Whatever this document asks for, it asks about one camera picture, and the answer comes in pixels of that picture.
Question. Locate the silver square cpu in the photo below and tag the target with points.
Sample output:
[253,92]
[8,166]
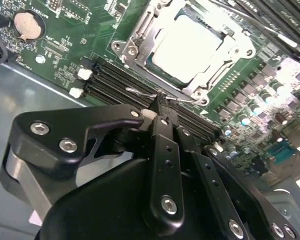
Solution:
[187,47]

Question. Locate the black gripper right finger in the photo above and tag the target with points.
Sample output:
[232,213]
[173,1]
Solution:
[210,180]

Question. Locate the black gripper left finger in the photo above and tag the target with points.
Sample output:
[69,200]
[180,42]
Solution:
[52,120]

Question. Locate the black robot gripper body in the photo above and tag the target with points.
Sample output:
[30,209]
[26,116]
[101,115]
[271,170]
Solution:
[102,200]

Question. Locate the metal socket cover frame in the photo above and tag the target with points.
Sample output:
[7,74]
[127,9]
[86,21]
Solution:
[231,63]

